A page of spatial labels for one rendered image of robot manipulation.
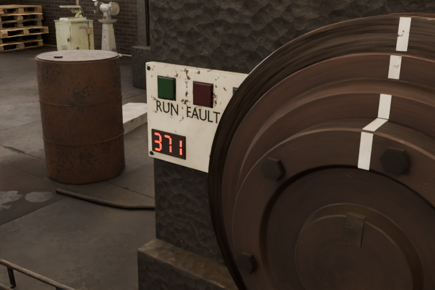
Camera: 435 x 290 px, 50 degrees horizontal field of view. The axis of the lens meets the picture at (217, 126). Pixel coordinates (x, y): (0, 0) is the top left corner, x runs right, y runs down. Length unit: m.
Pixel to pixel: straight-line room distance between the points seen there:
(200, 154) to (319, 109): 0.37
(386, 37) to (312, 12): 0.21
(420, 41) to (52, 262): 2.34
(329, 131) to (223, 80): 0.34
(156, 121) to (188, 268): 0.28
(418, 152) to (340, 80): 0.12
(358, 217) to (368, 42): 0.18
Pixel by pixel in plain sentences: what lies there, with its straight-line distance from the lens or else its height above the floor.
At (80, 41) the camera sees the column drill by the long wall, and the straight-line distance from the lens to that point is 8.71.
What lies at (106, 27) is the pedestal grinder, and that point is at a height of 0.57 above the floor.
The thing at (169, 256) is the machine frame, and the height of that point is 0.87.
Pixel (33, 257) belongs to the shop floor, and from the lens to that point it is 2.71.
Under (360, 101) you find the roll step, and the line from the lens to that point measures 0.48.
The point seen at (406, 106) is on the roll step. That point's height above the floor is 1.27.
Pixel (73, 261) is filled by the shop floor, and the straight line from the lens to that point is 2.61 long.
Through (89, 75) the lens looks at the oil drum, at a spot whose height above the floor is 0.78.
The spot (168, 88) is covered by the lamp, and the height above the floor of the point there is 1.20.
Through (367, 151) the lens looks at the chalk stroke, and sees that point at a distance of 0.44.
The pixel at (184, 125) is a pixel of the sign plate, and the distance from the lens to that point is 0.83.
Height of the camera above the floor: 1.38
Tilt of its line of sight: 17 degrees down
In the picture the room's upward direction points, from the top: 1 degrees clockwise
